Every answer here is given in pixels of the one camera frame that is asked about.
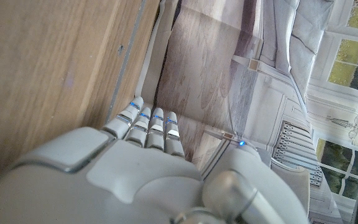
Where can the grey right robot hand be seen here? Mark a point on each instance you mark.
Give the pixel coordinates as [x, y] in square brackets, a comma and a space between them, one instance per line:
[129, 177]

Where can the printed living room backdrop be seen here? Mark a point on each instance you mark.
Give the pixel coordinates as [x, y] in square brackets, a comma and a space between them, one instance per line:
[207, 62]

